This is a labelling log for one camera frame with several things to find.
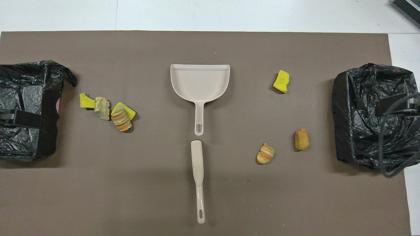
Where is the small yellow sponge piece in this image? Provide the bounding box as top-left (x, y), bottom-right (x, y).
top-left (79, 93), bottom-right (96, 109)

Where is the orange striped croissant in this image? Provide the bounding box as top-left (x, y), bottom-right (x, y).
top-left (111, 107), bottom-right (133, 132)

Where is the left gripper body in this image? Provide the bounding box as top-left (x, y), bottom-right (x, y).
top-left (0, 111), bottom-right (15, 128)

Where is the beige hand brush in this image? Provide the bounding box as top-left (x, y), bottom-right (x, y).
top-left (191, 140), bottom-right (206, 225)

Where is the large yellow sponge piece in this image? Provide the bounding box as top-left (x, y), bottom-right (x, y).
top-left (111, 102), bottom-right (136, 121)

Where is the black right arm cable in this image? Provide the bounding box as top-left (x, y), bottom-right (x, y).
top-left (378, 93), bottom-right (420, 178)

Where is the pale striped bread piece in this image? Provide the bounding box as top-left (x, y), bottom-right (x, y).
top-left (94, 96), bottom-right (111, 121)

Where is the brown bread roll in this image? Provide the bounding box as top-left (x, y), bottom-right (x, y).
top-left (294, 128), bottom-right (310, 151)

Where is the brown table mat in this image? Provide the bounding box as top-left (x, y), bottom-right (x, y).
top-left (0, 30), bottom-right (412, 236)

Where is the yellow sponge block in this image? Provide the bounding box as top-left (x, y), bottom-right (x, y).
top-left (273, 70), bottom-right (290, 94)

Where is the black bag lined bin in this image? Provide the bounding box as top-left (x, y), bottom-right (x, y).
top-left (331, 63), bottom-right (420, 172)
top-left (0, 60), bottom-right (78, 162)

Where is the dark ribbed panel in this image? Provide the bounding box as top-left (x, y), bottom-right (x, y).
top-left (390, 0), bottom-right (420, 28)

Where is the small striped croissant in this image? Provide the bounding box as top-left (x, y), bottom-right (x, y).
top-left (256, 143), bottom-right (276, 165)

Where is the beige plastic dustpan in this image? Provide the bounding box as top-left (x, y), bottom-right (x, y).
top-left (170, 64), bottom-right (231, 136)

